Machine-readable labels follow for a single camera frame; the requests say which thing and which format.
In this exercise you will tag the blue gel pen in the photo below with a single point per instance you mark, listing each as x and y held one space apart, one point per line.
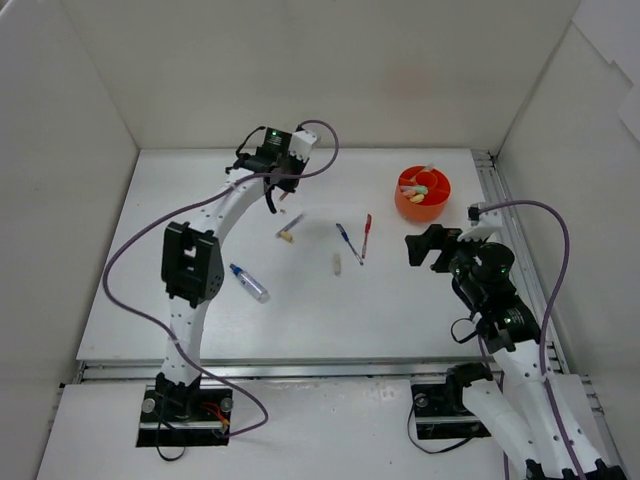
346 238

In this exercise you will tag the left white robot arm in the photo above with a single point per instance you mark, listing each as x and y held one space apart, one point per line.
192 265

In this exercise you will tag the small tan eraser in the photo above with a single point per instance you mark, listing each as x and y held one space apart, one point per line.
286 236

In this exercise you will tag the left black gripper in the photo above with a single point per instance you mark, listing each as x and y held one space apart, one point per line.
282 175

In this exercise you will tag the orange highlighter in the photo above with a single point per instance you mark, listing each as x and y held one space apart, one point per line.
407 191

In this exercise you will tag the orange round divided container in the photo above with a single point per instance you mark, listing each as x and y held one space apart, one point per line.
434 202

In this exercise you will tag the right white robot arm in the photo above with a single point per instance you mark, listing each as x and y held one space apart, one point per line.
540 435

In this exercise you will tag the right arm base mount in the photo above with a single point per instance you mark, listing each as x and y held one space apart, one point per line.
433 417

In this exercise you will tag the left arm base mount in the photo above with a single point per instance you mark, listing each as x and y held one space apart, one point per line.
205 423

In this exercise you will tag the aluminium frame rail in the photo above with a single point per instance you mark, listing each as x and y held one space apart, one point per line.
526 279

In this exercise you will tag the clear blue glue bottle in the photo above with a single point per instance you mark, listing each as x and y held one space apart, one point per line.
250 284

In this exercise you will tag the red gel pen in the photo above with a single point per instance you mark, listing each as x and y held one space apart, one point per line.
367 228

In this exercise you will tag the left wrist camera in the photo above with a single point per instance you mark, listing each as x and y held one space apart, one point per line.
301 145

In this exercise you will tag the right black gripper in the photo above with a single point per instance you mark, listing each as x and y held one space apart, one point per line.
440 247

